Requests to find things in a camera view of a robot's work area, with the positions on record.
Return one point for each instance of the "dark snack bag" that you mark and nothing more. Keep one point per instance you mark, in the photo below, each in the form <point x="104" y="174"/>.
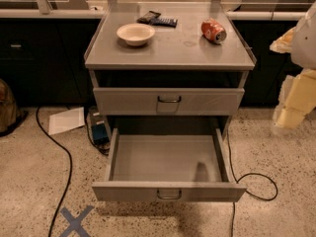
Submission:
<point x="148" y="18"/>

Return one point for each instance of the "grey drawer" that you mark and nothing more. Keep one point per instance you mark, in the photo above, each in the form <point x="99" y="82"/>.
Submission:
<point x="168" y="101"/>
<point x="168" y="168"/>

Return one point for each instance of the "blue snack packet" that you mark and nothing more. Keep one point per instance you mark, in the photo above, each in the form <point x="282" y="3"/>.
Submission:
<point x="164" y="22"/>

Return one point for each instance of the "blue tape cross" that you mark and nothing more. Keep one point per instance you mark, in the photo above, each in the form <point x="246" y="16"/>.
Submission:
<point x="75" y="223"/>

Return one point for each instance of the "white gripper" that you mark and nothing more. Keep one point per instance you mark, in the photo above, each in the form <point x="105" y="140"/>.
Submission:
<point x="304" y="46"/>

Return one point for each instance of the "dark counter cabinets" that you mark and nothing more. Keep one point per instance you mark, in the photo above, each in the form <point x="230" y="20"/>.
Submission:
<point x="42" y="60"/>

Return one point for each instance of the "orange soda can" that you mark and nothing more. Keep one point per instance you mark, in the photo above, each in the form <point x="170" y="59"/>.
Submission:
<point x="213" y="31"/>

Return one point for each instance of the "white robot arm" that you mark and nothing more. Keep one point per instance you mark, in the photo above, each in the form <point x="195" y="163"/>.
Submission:
<point x="303" y="51"/>

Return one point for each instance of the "brown bag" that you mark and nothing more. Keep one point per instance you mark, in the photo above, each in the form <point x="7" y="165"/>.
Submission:
<point x="10" y="114"/>

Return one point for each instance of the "grey metal drawer cabinet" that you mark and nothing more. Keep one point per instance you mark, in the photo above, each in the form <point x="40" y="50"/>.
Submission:
<point x="180" y="57"/>

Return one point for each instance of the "white paper sheet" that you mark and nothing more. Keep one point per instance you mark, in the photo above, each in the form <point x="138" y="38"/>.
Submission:
<point x="65" y="121"/>

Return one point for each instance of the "white ceramic bowl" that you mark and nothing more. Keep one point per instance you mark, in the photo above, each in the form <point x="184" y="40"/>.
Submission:
<point x="136" y="34"/>

